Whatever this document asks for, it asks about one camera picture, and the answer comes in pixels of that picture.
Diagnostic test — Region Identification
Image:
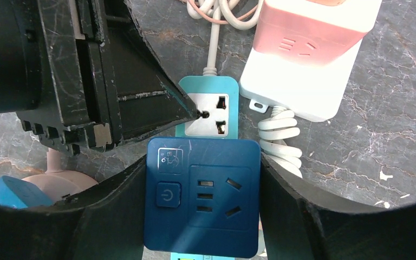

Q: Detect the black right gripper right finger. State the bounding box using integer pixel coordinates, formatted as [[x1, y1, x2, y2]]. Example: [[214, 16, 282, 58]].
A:
[[260, 154, 416, 259]]

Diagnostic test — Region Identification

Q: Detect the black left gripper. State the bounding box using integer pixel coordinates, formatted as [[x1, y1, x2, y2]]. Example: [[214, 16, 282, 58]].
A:
[[0, 1, 197, 155]]

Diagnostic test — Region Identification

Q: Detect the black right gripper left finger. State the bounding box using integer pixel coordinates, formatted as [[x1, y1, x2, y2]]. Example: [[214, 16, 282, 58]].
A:
[[0, 157, 146, 259]]

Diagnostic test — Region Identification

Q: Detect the round pink socket hub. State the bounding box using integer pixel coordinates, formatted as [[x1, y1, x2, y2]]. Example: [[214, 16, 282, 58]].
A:
[[23, 148, 98, 202]]

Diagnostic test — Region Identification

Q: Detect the teal power strip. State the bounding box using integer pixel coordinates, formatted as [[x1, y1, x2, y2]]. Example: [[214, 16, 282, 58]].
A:
[[171, 76, 243, 259]]

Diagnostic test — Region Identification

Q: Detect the dark blue cube socket adapter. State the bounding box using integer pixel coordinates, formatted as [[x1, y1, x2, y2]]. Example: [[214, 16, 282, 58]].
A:
[[144, 137, 261, 258]]

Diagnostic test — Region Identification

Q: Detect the light blue plug adapter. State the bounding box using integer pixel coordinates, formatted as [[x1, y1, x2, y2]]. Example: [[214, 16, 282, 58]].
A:
[[0, 175, 54, 209]]

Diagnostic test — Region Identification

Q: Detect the pink cube socket adapter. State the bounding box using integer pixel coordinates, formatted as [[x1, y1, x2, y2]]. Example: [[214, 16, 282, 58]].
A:
[[253, 0, 381, 66]]

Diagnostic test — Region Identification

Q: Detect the white long power strip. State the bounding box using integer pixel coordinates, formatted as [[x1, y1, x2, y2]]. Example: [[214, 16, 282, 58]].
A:
[[239, 43, 361, 122]]

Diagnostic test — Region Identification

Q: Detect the white coiled power cord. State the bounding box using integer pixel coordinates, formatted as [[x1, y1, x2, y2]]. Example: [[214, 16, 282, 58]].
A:
[[257, 105, 303, 179]]

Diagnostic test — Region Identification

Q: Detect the thin pink charger cable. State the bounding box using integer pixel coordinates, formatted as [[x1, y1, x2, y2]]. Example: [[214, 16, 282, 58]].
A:
[[181, 0, 259, 25]]

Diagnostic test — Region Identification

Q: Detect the white loose cable bundle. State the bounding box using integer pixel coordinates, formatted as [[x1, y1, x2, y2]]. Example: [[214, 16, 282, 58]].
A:
[[186, 0, 264, 77]]

